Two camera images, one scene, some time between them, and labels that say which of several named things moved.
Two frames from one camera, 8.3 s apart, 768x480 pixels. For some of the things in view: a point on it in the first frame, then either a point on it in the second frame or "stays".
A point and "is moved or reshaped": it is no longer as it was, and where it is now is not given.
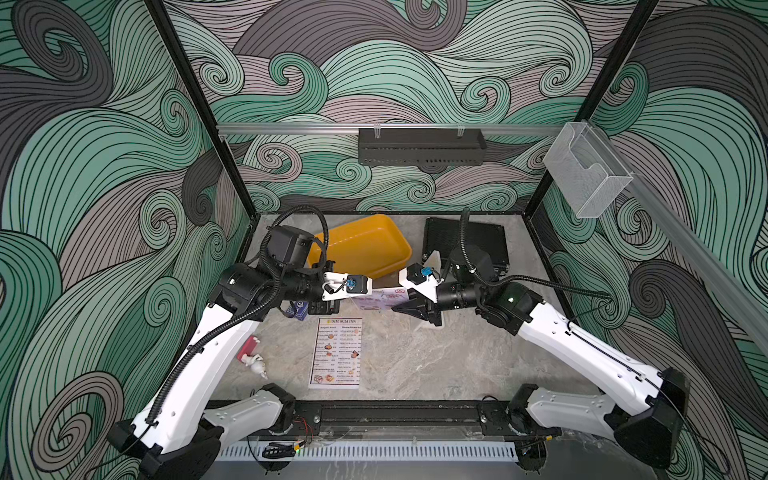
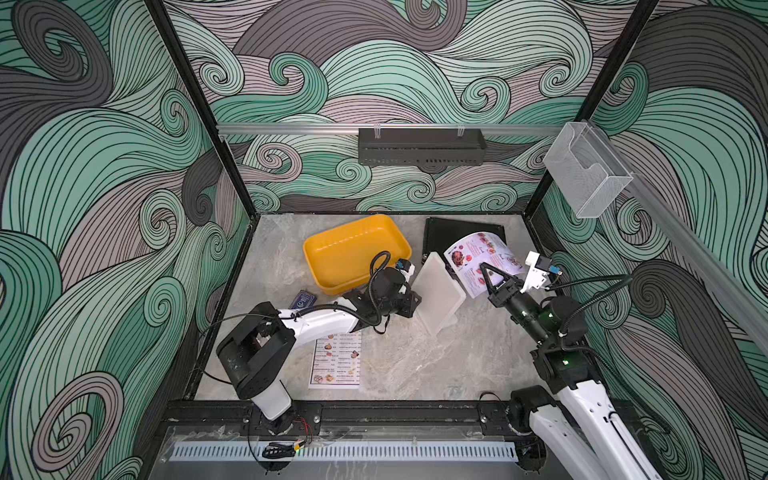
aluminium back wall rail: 384,127 stays
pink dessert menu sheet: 381,298 is moved or reshaped
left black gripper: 321,308 → 408,306
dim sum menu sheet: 337,353 stays
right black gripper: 422,309 → 510,290
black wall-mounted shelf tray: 416,147 stays
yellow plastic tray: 373,246 stays
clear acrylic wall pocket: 586,169 stays
